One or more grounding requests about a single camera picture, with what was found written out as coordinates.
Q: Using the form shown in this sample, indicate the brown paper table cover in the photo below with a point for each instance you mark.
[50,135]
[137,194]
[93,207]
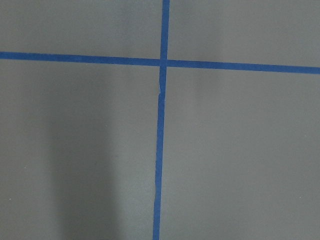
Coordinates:
[159,119]

